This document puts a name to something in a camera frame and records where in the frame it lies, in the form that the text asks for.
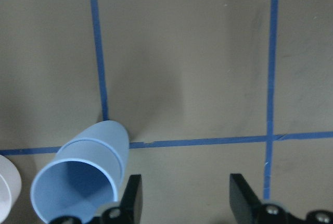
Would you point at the blue cup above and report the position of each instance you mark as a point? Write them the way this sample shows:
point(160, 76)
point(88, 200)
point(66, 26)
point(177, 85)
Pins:
point(83, 176)
point(112, 140)

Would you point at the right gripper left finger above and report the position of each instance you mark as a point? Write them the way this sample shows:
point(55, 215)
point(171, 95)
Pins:
point(130, 208)

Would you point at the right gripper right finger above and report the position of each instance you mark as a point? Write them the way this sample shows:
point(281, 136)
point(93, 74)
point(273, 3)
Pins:
point(248, 208)

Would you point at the pink bowl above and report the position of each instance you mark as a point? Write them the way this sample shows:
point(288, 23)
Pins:
point(11, 185)

